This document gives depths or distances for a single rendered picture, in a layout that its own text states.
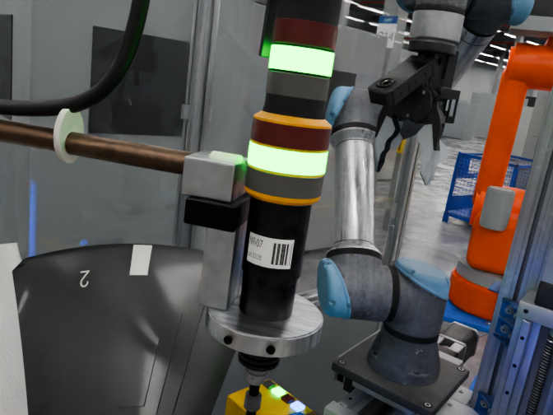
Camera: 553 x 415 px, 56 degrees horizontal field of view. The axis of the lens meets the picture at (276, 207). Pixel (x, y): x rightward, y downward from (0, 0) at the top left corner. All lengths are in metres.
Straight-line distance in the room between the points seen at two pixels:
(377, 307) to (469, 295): 3.29
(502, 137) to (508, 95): 0.31
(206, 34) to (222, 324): 0.86
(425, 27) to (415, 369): 0.67
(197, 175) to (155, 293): 0.21
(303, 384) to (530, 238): 0.85
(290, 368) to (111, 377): 1.18
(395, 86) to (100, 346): 0.52
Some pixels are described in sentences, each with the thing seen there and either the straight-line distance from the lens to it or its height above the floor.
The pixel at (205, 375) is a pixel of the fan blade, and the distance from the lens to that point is 0.45.
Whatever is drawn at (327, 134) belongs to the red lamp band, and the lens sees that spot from 0.28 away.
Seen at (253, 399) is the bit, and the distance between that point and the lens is 0.34.
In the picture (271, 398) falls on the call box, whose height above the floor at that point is 1.07.
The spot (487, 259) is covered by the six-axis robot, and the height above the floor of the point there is 0.49.
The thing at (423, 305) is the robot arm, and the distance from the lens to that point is 1.07.
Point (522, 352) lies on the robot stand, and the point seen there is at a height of 1.15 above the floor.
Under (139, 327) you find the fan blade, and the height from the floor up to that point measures 1.38.
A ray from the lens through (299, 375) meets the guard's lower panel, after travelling 1.66.
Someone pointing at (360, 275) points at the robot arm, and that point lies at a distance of 1.04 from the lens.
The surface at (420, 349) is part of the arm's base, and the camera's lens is 1.12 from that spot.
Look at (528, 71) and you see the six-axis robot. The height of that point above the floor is 1.89.
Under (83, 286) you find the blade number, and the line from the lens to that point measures 0.50.
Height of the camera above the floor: 1.60
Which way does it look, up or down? 14 degrees down
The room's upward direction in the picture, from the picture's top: 8 degrees clockwise
